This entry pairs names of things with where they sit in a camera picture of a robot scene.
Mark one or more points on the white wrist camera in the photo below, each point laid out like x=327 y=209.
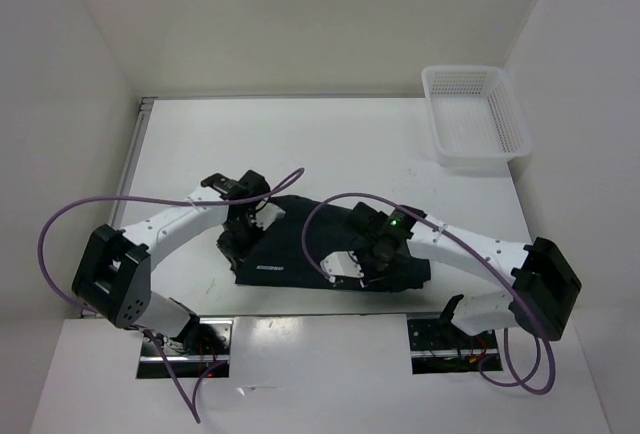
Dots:
x=268 y=215
x=341 y=265

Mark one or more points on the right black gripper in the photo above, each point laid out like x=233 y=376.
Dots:
x=361 y=250

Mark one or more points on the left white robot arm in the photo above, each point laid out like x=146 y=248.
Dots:
x=114 y=274

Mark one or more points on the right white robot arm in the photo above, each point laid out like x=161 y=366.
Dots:
x=538 y=288

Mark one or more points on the aluminium table edge rail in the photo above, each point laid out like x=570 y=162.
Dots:
x=134 y=149

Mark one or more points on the white plastic mesh basket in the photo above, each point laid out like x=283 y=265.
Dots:
x=475 y=118

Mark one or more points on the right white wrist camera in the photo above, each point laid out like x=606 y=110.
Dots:
x=341 y=265

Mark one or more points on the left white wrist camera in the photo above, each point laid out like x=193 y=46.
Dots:
x=268 y=215

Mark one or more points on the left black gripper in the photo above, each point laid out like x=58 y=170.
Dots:
x=237 y=252

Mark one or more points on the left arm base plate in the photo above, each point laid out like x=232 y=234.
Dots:
x=209 y=355

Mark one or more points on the dark navy shorts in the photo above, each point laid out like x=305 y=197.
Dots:
x=282 y=262

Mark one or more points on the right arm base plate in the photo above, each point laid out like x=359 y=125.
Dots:
x=437 y=347

